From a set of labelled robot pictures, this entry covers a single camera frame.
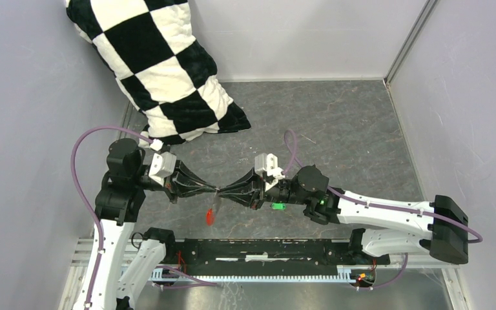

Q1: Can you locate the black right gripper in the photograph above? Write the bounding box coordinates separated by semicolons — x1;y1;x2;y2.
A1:
217;167;309;211

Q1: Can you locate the small green object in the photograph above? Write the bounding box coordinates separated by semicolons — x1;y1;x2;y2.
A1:
271;203;286;210

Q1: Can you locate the metal key holder red handle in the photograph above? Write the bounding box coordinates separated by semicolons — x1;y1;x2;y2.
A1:
205;190;222;226

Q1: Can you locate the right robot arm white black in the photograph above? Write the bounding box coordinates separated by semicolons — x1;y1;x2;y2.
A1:
218;166;470;265

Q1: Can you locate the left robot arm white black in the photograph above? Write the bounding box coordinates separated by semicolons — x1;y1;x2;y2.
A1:
73;138;216;309

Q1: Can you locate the black white checkered pillow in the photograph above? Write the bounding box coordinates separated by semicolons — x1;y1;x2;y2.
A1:
65;1;251;145

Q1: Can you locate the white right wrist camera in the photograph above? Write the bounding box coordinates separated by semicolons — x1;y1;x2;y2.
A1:
254;153;285;191

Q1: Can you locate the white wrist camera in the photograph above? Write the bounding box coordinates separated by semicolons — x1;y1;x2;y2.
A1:
254;153;285;191
148;152;177;181

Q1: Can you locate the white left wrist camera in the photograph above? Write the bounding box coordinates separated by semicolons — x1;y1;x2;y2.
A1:
148;152;177;181

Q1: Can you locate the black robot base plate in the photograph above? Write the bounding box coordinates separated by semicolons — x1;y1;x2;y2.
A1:
162;239;391;276

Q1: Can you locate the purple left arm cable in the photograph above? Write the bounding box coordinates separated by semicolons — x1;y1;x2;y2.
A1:
70;125;217;310

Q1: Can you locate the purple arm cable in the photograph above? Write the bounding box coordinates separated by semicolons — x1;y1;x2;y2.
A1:
70;125;217;310
282;129;484;291

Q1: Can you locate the aluminium frame rail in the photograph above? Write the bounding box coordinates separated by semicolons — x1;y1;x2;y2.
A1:
68;238;460;284

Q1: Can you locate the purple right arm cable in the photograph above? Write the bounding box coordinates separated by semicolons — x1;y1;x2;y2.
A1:
282;129;484;291

